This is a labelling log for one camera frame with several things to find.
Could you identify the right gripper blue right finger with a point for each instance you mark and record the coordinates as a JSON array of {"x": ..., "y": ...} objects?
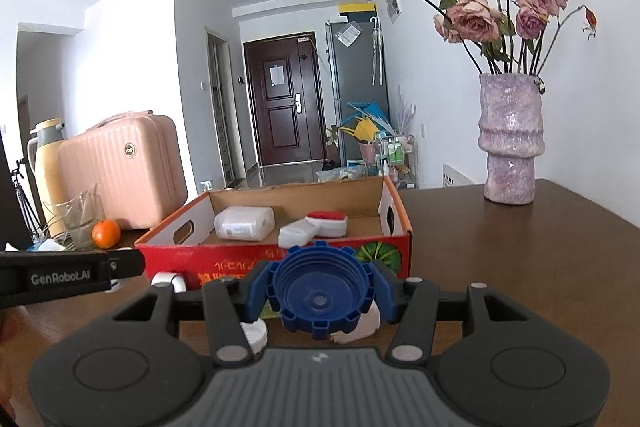
[{"x": 389, "y": 294}]

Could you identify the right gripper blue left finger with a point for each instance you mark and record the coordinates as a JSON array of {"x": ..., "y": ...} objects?
[{"x": 257, "y": 303}]

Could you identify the blue plastic lid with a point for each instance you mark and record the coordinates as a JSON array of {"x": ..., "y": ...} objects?
[{"x": 320, "y": 289}]

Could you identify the white rectangular plastic container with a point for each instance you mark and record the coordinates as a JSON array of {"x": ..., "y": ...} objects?
[{"x": 241, "y": 223}]

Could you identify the red white lint brush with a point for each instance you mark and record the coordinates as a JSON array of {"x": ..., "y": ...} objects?
[{"x": 315, "y": 225}]

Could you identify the clear glass cup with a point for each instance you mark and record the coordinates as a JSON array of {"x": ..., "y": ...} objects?
[{"x": 72, "y": 222}]

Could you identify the orange fruit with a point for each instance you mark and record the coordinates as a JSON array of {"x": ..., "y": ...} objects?
[{"x": 106, "y": 234}]

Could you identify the cream thermos jug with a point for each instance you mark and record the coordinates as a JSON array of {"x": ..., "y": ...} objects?
[{"x": 42, "y": 156}]

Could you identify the metal trolley shelf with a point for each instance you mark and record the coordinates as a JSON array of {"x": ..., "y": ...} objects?
[{"x": 396, "y": 158}]

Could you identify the pink hard-shell suitcase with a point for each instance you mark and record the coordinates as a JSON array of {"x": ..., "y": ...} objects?
[{"x": 133, "y": 163}]

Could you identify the lilac textured vase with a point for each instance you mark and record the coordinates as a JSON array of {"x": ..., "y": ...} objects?
[{"x": 512, "y": 135}]

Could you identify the dark brown entrance door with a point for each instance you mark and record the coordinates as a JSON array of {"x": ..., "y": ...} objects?
[{"x": 286, "y": 95}]

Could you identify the grey refrigerator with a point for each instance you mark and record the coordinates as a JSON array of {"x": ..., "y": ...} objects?
[{"x": 356, "y": 63}]

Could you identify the yellow box on fridge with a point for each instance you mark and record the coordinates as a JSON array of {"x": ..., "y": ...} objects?
[{"x": 352, "y": 8}]

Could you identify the white board against wall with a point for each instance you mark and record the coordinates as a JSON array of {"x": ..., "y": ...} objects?
[{"x": 452, "y": 177}]

